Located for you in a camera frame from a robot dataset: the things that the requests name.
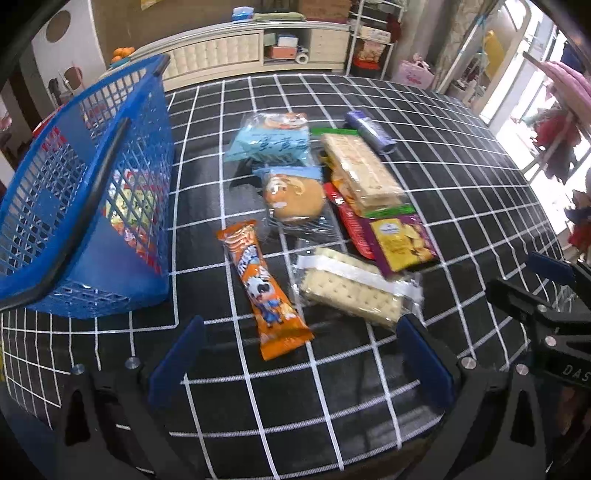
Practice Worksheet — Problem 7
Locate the white low cabinet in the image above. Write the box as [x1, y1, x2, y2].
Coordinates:
[99, 21, 352, 93]

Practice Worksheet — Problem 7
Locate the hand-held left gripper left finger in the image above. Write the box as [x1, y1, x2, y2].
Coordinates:
[53, 315, 205, 480]

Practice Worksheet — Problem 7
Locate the purple yellow snack packet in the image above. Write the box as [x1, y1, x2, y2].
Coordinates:
[367, 213, 439, 279]

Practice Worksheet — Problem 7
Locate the green-edged cracker packet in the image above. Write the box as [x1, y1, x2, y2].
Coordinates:
[310, 127, 416, 219]

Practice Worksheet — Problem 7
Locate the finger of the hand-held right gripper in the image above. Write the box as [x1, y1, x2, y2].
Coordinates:
[485, 277, 591, 344]
[527, 251, 591, 296]

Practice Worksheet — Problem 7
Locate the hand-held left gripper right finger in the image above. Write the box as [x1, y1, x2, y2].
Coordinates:
[396, 314, 550, 480]

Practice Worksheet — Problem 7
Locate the clear white cracker packet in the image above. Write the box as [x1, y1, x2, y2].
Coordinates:
[291, 246, 424, 330]

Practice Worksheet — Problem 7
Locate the purple roll packet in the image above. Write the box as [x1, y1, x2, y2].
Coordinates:
[345, 110, 397, 153]

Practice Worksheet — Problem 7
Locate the round bread packet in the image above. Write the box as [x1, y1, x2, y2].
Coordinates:
[253, 166, 333, 236]

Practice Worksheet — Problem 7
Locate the black white checkered mat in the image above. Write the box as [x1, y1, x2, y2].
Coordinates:
[0, 73, 566, 480]

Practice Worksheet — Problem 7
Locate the blue plastic mesh basket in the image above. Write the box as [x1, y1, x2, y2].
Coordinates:
[0, 54, 178, 320]

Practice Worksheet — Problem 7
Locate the pink gift bag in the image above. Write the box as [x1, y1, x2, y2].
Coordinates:
[398, 54, 437, 89]

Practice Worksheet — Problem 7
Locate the white metal rack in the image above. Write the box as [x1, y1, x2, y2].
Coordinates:
[344, 0, 407, 79]

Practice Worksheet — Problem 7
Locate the printed snack bag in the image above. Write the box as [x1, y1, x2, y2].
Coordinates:
[356, 39, 387, 64]

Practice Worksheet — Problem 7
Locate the light blue snack packet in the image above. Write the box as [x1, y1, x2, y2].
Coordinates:
[225, 112, 312, 167]

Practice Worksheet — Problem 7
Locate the pile of snack packets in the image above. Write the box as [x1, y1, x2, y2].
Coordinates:
[99, 167, 161, 256]

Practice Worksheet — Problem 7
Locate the red snack packet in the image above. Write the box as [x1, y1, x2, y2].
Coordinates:
[323, 182, 377, 260]

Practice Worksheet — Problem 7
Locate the orange cartoon snack packet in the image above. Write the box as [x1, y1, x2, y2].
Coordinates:
[217, 220, 315, 361]

